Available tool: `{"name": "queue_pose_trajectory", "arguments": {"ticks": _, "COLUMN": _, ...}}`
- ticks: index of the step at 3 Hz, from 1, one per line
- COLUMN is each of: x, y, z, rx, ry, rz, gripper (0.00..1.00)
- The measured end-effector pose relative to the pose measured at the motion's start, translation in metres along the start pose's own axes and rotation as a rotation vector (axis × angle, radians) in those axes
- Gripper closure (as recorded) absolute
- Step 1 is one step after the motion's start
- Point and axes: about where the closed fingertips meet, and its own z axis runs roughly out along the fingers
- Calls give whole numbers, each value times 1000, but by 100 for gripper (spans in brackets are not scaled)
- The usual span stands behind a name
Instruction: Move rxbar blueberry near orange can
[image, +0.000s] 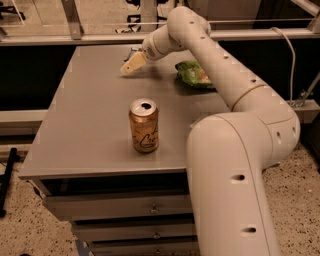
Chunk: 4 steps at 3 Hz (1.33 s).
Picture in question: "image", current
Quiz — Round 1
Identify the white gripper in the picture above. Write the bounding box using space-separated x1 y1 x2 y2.
120 29 173 74

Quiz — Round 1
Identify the dark blue rxbar wrapper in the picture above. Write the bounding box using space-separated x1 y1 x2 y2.
124 47 142 62

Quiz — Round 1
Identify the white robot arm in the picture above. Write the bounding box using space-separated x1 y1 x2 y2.
121 6 300 256

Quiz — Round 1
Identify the orange soda can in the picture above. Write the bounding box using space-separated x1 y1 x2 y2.
129 98 159 153

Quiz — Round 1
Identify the green chip bag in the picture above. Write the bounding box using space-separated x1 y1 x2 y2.
175 60 214 89

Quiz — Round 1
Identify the grey metal railing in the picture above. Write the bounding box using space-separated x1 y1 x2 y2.
0 0 320 46

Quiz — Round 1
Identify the grey drawer cabinet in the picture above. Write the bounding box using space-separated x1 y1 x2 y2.
18 41 234 256

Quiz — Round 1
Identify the top grey drawer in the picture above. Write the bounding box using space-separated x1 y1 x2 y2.
43 190 192 221

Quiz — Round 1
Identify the grey drawer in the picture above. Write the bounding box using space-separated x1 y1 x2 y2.
43 190 192 221
72 217 196 242
89 236 198 256

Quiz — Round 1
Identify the black metal stand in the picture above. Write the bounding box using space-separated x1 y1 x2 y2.
0 148 20 218

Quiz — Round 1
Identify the middle grey drawer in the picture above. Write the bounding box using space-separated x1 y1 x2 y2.
72 217 196 242

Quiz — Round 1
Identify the bottom grey drawer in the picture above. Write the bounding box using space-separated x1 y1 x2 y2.
89 236 198 256

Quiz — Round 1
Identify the white cable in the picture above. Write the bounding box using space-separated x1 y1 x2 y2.
270 27 297 105

